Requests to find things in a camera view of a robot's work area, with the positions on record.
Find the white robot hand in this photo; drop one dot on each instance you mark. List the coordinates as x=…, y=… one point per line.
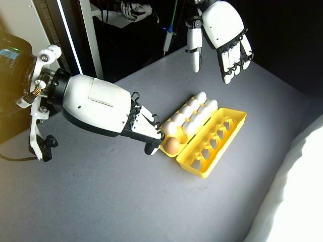
x=96, y=106
x=222, y=22

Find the tan rounded object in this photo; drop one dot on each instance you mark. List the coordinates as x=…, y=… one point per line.
x=172, y=145

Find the spare white robot hand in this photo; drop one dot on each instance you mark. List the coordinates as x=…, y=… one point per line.
x=133, y=11

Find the yellow egg carton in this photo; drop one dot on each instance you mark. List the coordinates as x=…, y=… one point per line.
x=217, y=141

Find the white adapter box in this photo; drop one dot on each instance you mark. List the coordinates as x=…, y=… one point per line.
x=168, y=40

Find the black panel with light strip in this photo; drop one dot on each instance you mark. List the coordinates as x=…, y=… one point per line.
x=68, y=30

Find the grey table cloth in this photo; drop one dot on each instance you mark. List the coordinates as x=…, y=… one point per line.
x=101, y=191

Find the white sheet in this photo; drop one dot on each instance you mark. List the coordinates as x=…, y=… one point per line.
x=302, y=191

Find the white frame post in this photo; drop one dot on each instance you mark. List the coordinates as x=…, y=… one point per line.
x=90, y=37

